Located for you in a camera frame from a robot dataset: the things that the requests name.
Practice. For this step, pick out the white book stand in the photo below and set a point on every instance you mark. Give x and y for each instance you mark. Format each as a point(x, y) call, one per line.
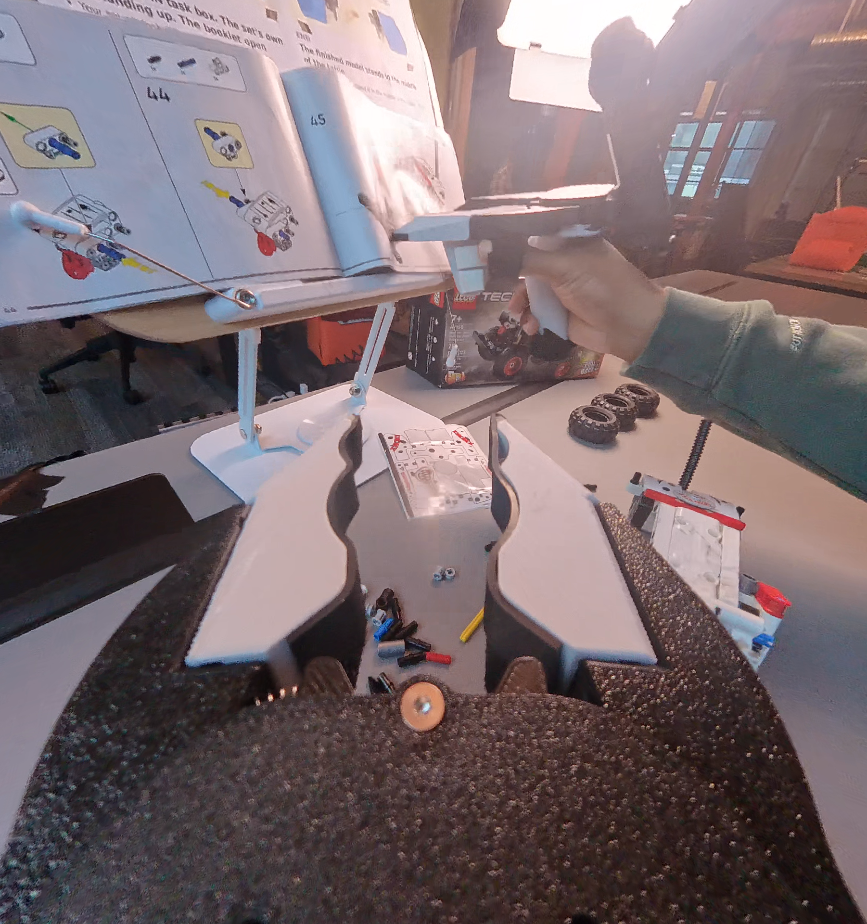
point(261, 448)

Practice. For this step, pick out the grey desk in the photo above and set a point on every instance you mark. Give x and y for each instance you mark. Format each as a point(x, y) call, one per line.
point(823, 607)

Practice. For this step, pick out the window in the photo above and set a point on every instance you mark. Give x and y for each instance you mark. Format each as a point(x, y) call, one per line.
point(720, 156)

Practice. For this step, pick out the person's right hand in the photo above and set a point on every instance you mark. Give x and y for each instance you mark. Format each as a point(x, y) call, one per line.
point(614, 303)

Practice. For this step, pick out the black office chair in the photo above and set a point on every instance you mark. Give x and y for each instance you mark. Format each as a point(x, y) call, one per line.
point(95, 354)

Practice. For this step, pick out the white sticker sheet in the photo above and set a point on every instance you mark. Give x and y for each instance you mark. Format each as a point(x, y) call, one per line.
point(437, 474)

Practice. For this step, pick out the instruction booklet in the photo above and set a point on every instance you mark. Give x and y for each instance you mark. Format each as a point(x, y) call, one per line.
point(159, 145)

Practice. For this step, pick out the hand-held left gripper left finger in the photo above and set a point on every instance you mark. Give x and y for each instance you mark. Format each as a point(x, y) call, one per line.
point(282, 571)

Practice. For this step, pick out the black toy vehicle chassis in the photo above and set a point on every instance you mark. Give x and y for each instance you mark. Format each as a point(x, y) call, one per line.
point(701, 542)

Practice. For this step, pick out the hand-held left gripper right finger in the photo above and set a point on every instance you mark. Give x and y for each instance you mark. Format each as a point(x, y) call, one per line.
point(571, 571)

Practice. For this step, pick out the black toy tyre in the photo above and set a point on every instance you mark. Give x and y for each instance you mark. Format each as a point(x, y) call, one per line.
point(617, 409)
point(592, 425)
point(640, 397)

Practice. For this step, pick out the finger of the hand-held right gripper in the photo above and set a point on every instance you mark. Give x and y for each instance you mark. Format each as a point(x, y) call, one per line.
point(506, 227)
point(549, 198)

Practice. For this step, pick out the orange container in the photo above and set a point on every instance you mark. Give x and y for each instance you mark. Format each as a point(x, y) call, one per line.
point(838, 238)

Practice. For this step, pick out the person's right forearm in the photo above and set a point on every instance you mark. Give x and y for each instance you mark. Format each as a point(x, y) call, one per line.
point(780, 390)

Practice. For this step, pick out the toy set cardboard box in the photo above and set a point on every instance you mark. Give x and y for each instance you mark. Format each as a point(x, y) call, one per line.
point(477, 340)

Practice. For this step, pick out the pile of small toy brick parts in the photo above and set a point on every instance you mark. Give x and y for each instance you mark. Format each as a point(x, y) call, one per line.
point(405, 628)

